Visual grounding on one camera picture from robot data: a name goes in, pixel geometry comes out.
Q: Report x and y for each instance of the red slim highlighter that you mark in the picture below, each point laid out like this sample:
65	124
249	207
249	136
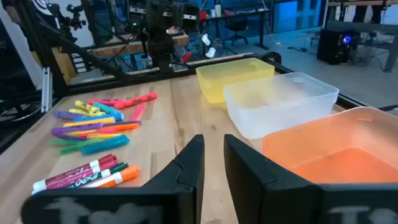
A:
96	133

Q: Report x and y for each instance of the black office chair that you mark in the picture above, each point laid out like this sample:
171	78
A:
236	26

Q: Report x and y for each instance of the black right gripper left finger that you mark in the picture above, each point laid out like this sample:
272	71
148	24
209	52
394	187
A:
174	199

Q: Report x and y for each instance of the orange slim highlighter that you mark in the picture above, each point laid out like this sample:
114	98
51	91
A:
122	127

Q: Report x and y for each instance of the purple slim highlighter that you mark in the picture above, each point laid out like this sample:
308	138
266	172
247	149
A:
124	122

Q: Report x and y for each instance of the blue slim highlighter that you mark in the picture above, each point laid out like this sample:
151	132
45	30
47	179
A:
104	149
107	142

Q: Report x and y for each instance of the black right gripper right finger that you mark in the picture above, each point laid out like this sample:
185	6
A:
280	199

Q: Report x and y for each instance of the black desk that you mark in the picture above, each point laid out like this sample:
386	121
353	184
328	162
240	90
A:
236	14

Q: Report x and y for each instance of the silver aluminium extrusion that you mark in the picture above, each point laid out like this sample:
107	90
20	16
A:
46	90

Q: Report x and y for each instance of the black aluminium table frame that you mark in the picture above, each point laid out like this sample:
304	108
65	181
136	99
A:
140	80

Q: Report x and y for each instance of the black computer tower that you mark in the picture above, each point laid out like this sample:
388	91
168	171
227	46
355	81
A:
334	46

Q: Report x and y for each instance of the blue chunky highlighter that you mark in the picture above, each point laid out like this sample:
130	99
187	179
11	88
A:
96	118

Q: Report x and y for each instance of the orange translucent plastic bin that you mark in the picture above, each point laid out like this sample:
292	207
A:
342	149

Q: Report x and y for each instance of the green Expo whiteboard marker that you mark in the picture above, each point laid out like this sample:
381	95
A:
102	175

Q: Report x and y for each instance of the pink chunky highlighter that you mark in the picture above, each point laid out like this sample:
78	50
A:
104	101
136	99

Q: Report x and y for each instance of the yellow translucent plastic bin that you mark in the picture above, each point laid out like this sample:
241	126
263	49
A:
230	77

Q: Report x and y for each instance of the green slim highlighter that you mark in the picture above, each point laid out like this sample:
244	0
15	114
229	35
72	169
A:
62	142
79	146

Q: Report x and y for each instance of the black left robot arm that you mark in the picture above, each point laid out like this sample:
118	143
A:
161	31

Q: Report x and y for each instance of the yellow slim highlighter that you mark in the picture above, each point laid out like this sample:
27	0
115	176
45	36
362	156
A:
90	122
104	136

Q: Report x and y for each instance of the orange Expo whiteboard marker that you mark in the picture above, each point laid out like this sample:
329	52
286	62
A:
124	174

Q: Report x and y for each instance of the wooden workbench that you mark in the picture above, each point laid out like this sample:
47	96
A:
133	46

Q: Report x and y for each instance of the clear plastic bin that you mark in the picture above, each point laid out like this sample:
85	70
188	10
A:
280	102

